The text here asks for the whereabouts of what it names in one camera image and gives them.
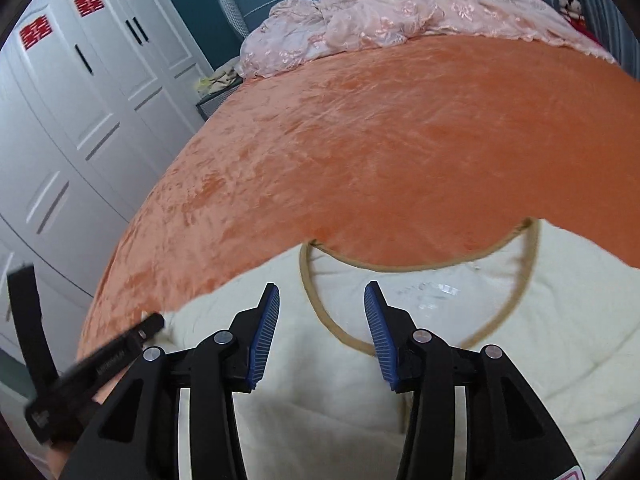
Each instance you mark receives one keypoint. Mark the red and white plush doll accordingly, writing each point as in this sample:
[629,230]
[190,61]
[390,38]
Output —
[570,6]

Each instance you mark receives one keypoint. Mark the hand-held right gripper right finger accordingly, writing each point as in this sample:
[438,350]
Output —
[377,340]

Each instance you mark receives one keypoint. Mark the cream quilted jacket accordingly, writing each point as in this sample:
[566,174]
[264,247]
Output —
[310,410]

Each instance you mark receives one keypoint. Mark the grey curtain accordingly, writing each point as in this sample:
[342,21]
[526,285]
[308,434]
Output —
[602,5]

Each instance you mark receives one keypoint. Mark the red paper door decal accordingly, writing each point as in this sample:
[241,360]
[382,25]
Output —
[32,35]
[89,4]

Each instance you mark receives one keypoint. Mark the dark bedside table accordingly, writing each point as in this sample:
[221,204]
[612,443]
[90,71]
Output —
[215,102]

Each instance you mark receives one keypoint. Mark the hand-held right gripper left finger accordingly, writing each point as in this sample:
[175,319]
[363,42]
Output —
[265,340]

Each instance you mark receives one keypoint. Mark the white wardrobe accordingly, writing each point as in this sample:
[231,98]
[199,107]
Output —
[100,110]

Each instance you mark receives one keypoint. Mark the yellowish clutter pile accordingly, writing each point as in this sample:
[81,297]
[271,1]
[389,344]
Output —
[216,80]

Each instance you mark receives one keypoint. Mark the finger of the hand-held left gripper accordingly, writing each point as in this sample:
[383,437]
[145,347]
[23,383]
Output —
[30,320]
[110,357]

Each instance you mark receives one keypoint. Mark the pink lace quilt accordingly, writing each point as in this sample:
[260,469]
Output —
[400,15]

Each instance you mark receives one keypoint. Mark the orange plush blanket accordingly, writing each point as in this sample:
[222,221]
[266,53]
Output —
[375,135]

